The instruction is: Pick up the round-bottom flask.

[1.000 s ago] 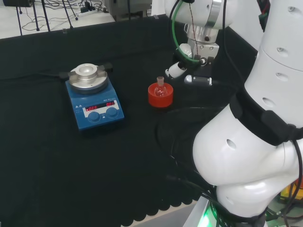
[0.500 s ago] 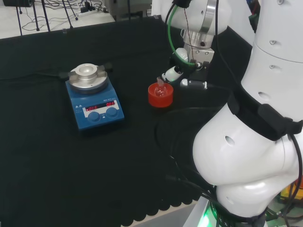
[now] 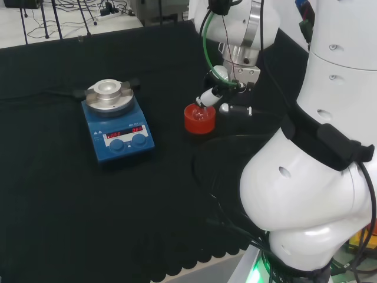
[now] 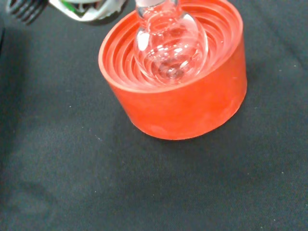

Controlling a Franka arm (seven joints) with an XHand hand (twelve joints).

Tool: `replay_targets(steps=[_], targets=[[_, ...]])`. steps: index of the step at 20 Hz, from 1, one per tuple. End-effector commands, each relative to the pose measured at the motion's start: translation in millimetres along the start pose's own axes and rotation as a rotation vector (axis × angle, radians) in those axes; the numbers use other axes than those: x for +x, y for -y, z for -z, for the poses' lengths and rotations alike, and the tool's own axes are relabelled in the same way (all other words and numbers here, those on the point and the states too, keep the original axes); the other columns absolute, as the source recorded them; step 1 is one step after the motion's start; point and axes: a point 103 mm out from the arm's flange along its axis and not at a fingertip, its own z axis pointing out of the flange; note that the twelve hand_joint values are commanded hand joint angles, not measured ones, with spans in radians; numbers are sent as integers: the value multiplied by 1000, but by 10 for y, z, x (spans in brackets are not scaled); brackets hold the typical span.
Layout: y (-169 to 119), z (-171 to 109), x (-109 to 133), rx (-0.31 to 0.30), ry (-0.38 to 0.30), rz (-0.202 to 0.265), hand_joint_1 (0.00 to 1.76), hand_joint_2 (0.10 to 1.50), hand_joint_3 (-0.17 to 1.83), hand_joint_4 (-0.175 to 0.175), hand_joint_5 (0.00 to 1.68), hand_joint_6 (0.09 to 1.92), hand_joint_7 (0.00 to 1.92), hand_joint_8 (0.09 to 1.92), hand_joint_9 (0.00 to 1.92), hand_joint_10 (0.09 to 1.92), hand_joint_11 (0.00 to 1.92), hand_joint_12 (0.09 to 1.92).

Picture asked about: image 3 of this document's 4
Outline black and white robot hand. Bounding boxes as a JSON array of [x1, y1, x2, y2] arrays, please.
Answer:
[[196, 65, 262, 117]]

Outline clear round-bottom glass flask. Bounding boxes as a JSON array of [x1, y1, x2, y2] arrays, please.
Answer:
[[193, 104, 211, 122]]

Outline grey metal cabinet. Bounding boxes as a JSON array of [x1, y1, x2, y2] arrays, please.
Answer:
[[138, 0, 191, 28]]

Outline heater with blue base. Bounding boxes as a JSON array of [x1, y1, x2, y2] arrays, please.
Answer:
[[73, 77, 156, 170]]

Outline white power strip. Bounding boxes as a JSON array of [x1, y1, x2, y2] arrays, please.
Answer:
[[98, 8, 122, 21]]

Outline black tripod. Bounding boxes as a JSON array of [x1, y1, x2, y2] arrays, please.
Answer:
[[19, 0, 64, 45], [77, 0, 99, 38]]

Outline black bench cloth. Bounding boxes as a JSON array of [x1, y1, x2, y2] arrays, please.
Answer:
[[0, 19, 310, 283]]

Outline black box on floor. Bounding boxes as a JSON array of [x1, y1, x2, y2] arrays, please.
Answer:
[[4, 0, 41, 9]]

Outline red ribbed flask ring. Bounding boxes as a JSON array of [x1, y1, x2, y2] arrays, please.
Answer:
[[183, 102, 217, 136]]

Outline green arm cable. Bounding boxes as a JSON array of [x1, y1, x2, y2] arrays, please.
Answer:
[[199, 10, 246, 89]]

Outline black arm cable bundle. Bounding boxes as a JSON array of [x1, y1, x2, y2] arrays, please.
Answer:
[[191, 132, 273, 260]]

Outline tangled floor cables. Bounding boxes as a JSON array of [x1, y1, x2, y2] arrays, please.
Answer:
[[26, 0, 139, 39]]

